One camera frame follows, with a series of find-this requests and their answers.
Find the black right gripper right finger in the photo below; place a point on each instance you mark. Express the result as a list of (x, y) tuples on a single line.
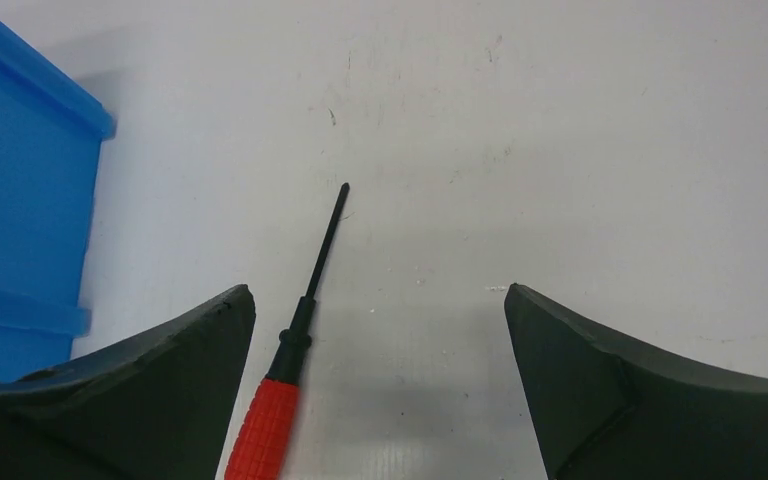
[(605, 405)]

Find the red handled black screwdriver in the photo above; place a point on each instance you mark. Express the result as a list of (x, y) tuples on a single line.
[(263, 440)]

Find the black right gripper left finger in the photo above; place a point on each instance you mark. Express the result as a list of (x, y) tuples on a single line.
[(155, 405)]

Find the blue plastic bin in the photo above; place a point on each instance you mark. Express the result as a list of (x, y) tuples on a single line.
[(51, 132)]

